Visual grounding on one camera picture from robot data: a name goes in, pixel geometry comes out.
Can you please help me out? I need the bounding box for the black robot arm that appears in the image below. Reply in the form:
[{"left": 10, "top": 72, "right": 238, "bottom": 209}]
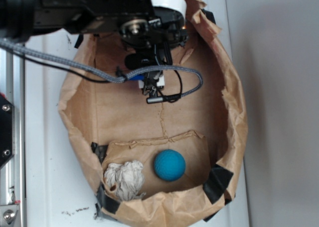
[{"left": 0, "top": 0, "right": 188, "bottom": 70}]

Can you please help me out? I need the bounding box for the brown paper bag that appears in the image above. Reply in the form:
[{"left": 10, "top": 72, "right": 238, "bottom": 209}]
[{"left": 59, "top": 0, "right": 248, "bottom": 227}]

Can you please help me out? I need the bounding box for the blue golf ball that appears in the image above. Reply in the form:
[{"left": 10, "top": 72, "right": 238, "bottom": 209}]
[{"left": 154, "top": 149, "right": 186, "bottom": 182}]

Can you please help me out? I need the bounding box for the aluminium frame rail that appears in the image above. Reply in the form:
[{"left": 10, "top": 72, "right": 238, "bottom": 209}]
[{"left": 0, "top": 50, "right": 26, "bottom": 227}]

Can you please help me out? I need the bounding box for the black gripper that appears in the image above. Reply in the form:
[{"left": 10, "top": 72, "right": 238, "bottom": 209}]
[{"left": 120, "top": 7, "right": 188, "bottom": 70}]

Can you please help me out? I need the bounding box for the black metal bracket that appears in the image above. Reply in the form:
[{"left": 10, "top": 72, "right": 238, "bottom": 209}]
[{"left": 0, "top": 93, "right": 13, "bottom": 169}]

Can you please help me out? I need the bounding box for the crumpled white paper ball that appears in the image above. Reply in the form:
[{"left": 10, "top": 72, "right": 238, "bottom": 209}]
[{"left": 104, "top": 160, "right": 146, "bottom": 201}]

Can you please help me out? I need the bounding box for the grey braided cable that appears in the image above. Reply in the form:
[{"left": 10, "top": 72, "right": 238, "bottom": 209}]
[{"left": 0, "top": 37, "right": 204, "bottom": 105}]

